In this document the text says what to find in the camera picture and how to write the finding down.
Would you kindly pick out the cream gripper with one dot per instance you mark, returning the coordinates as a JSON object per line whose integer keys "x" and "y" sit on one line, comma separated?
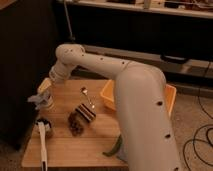
{"x": 44, "y": 98}

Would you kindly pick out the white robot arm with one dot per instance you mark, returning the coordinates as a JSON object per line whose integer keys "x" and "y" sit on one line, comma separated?
{"x": 140, "y": 101}

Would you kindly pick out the brown crumpled towel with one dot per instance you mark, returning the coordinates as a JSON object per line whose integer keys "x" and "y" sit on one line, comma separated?
{"x": 74, "y": 125}

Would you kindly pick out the yellow plastic tray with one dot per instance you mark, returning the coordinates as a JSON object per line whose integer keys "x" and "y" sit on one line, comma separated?
{"x": 107, "y": 96}

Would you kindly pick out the striped brown block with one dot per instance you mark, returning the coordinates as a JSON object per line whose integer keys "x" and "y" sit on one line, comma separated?
{"x": 85, "y": 113}

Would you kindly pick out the metal spoon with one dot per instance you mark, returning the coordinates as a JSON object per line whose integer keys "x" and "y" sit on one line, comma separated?
{"x": 84, "y": 91}

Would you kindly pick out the dark cabinet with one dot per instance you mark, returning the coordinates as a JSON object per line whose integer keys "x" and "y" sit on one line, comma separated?
{"x": 28, "y": 38}

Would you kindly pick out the green grey cloth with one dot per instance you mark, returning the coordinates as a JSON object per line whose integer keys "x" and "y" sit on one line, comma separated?
{"x": 117, "y": 150}

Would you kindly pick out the wooden shelf with items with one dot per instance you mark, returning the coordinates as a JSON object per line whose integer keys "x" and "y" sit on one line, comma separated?
{"x": 152, "y": 6}

